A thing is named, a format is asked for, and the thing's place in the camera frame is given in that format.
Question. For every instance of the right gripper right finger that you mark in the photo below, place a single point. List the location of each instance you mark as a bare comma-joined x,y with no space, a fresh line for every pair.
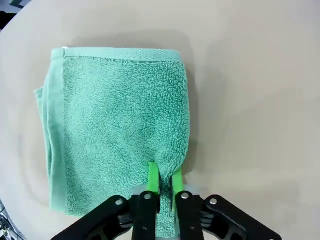
190,215

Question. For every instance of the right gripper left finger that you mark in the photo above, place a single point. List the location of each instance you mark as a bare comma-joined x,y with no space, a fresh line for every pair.
147,215

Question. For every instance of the green terry towel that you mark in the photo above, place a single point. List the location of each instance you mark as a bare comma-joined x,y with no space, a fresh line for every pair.
112,112

